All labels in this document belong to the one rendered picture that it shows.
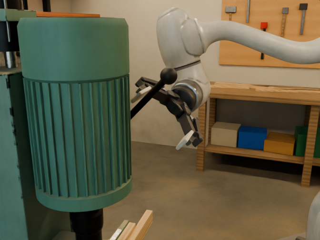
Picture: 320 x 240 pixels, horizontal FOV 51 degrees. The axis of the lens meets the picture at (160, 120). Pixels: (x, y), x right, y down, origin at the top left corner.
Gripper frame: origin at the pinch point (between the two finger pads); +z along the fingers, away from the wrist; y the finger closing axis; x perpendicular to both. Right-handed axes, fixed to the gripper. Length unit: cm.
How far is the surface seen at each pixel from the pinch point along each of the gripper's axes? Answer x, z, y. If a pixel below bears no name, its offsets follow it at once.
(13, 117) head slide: -9.6, 21.0, 16.9
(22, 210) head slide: -22.5, 21.2, 5.3
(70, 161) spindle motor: -6.5, 22.2, 4.9
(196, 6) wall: -13, -321, 66
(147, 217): -32.8, -18.2, -18.0
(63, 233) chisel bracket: -28.9, 12.0, -3.2
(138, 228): -33.3, -12.5, -17.5
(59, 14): -98, -229, 142
